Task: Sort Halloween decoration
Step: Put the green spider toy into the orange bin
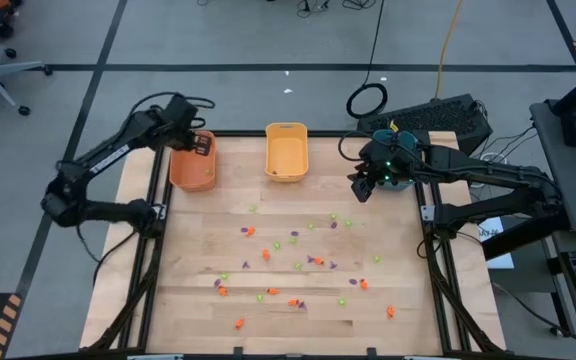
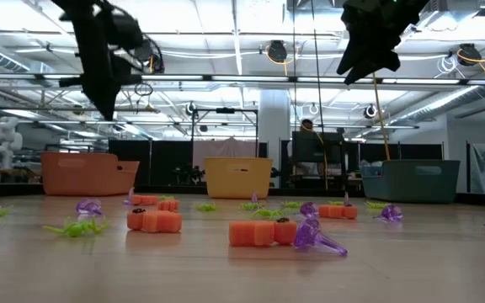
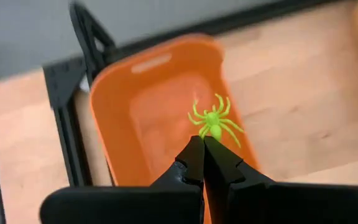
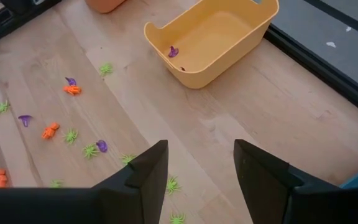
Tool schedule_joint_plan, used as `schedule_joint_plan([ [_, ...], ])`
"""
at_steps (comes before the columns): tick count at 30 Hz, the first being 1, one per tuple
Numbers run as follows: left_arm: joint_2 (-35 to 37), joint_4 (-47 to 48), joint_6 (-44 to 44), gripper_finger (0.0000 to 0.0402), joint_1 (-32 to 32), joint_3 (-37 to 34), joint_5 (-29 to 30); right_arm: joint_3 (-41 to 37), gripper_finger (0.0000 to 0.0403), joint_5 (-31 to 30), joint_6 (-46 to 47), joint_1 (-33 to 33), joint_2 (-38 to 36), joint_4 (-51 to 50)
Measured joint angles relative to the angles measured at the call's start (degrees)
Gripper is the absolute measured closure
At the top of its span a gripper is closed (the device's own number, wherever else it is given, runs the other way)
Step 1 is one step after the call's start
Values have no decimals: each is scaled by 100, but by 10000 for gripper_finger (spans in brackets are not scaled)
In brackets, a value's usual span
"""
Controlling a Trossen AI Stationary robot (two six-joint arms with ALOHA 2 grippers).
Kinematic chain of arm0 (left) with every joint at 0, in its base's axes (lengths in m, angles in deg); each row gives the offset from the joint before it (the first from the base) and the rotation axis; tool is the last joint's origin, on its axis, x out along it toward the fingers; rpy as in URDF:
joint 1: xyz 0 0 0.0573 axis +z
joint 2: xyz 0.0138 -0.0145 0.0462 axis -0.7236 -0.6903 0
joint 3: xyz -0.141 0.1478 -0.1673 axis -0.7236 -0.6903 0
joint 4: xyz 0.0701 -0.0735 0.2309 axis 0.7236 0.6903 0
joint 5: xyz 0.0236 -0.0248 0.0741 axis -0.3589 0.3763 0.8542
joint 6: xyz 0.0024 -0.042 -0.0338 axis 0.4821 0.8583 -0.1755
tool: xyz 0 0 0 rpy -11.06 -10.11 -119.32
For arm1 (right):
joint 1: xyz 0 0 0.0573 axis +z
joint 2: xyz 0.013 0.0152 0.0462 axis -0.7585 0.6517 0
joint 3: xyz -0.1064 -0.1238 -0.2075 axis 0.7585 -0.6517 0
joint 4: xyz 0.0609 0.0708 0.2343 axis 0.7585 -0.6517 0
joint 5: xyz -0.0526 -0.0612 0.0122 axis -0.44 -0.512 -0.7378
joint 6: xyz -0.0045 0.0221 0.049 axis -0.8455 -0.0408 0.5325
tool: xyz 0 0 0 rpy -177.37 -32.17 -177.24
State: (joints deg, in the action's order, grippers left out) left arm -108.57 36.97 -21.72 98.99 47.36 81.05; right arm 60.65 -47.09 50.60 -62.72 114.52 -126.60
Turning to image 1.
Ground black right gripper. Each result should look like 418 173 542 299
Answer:
346 138 417 203

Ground orange plastic bin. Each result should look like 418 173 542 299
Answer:
168 130 218 193

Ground teal plastic bin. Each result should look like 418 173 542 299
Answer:
371 129 419 192

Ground yellow plastic bin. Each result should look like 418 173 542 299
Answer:
265 122 310 183

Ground black keyboard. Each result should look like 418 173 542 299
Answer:
356 93 494 161

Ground white power strip yellow plugs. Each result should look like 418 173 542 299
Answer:
467 151 509 189

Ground white paper sheet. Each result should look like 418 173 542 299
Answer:
477 215 517 271

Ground grey desk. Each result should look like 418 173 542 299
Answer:
528 99 576 236

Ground black coiled cable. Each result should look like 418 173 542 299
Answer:
345 0 389 120

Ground yellow cable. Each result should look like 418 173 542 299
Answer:
433 0 465 101

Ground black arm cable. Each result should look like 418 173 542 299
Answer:
75 224 139 289

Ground black floor cables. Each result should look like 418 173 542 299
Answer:
295 0 382 12

